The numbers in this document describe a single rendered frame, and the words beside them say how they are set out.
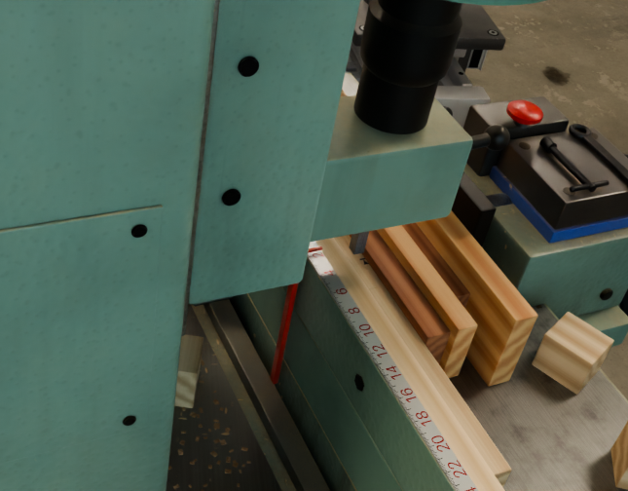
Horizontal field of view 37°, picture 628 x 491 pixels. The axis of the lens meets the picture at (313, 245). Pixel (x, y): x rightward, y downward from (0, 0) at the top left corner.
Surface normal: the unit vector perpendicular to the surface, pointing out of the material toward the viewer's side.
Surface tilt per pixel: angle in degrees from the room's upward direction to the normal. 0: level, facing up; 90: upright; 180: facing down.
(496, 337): 90
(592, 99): 0
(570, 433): 0
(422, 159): 90
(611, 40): 0
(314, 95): 90
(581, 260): 90
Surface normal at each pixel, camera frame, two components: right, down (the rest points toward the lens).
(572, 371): -0.64, 0.42
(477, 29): 0.16, -0.75
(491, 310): -0.90, 0.17
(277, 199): 0.42, 0.64
